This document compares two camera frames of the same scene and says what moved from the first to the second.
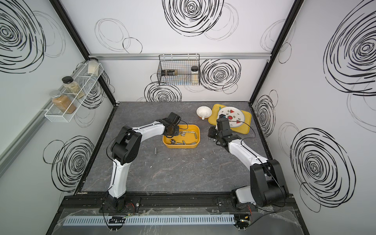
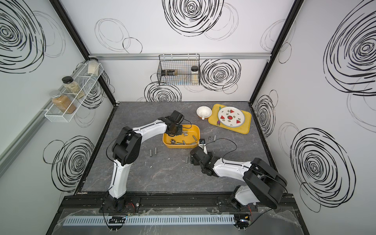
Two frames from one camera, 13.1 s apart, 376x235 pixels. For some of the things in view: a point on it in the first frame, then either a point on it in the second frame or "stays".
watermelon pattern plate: x=236 y=115 stays
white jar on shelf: x=93 y=66 stays
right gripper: x=211 y=131 to x=193 y=161
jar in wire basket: x=194 y=75 stays
